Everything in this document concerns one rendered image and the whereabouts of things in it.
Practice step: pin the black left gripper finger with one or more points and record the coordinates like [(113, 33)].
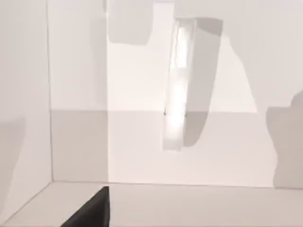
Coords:
[(95, 212)]

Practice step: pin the white glossy upright panel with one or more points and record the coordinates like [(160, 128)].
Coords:
[(178, 94)]

